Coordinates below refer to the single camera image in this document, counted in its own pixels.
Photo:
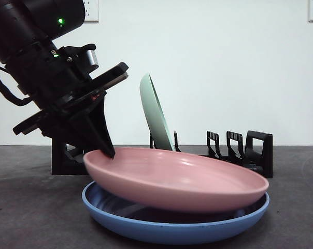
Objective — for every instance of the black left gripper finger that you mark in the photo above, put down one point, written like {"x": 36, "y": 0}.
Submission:
{"x": 102, "y": 119}
{"x": 78, "y": 129}

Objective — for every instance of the green round plate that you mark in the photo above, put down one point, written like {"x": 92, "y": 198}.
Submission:
{"x": 154, "y": 116}

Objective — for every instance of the pink round plate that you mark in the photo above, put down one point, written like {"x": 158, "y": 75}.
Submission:
{"x": 172, "y": 186}

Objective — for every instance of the blue round plate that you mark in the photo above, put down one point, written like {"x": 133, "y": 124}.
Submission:
{"x": 159, "y": 230}

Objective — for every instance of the black plastic plate rack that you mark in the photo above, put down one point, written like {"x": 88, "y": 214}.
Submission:
{"x": 260, "y": 155}

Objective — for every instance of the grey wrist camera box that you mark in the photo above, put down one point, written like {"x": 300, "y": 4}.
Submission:
{"x": 90, "y": 59}

